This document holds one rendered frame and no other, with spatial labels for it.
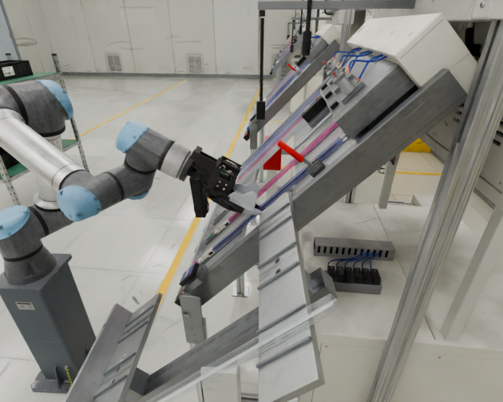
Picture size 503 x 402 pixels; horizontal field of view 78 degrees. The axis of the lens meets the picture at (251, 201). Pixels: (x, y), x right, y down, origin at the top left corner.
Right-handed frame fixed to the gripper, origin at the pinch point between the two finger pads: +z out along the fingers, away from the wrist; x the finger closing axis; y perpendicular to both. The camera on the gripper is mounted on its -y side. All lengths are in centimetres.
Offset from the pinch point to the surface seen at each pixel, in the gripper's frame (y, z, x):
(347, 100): 31.6, 2.7, -1.1
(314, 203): 13.1, 6.7, -9.9
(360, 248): -7.1, 40.1, 21.2
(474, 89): 42.8, 15.5, -11.4
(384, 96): 35.6, 6.5, -5.9
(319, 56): 32, 9, 135
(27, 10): -250, -635, 816
